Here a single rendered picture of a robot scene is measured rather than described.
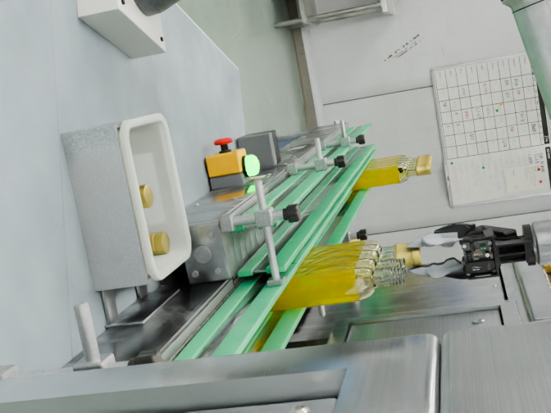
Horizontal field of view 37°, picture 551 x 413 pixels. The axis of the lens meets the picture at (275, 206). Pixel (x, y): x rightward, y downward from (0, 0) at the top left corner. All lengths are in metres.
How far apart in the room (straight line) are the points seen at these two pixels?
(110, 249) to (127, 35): 0.37
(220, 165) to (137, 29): 0.46
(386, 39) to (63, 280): 6.26
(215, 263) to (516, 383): 1.00
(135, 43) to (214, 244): 0.35
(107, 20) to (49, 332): 0.49
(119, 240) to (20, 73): 0.25
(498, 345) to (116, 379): 0.18
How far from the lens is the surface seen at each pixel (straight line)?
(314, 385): 0.38
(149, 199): 1.22
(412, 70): 7.21
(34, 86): 1.11
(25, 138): 1.06
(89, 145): 1.13
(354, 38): 7.24
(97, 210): 1.14
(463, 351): 0.38
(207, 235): 1.30
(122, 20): 1.29
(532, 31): 1.30
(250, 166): 1.70
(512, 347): 0.38
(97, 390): 0.42
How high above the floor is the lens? 1.26
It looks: 13 degrees down
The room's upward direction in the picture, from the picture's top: 82 degrees clockwise
